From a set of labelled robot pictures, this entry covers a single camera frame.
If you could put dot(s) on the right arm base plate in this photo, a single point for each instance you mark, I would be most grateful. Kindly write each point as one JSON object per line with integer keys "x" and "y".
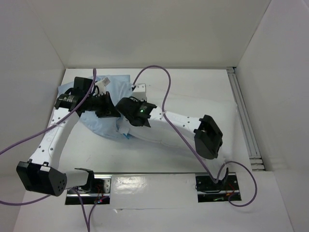
{"x": 209, "y": 192}

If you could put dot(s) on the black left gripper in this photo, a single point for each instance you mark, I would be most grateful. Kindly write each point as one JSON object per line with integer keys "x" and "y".
{"x": 108, "y": 110}

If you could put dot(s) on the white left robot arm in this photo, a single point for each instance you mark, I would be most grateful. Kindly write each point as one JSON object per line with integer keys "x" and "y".
{"x": 40, "y": 173}

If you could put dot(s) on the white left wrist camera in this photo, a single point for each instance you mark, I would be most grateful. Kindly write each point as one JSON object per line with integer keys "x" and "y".
{"x": 100, "y": 86}

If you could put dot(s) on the aluminium frame rail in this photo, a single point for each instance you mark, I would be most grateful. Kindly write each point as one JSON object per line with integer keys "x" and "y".
{"x": 247, "y": 130}

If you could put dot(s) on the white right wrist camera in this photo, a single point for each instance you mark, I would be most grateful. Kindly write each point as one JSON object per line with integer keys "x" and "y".
{"x": 139, "y": 92}

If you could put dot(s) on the light blue pillowcase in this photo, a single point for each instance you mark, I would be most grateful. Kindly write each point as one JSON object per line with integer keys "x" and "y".
{"x": 119, "y": 87}

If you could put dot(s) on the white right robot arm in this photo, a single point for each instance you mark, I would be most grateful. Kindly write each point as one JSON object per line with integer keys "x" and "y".
{"x": 151, "y": 123}

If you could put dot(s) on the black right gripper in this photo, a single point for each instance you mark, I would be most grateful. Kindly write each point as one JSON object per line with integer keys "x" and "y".
{"x": 124, "y": 106}

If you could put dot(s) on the white pillow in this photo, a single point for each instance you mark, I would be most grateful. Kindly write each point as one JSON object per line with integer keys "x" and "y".
{"x": 223, "y": 113}

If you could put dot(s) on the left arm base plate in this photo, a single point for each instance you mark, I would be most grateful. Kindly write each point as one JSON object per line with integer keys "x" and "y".
{"x": 99, "y": 193}

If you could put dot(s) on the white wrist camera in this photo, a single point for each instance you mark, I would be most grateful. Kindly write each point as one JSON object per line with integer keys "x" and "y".
{"x": 100, "y": 86}
{"x": 139, "y": 92}

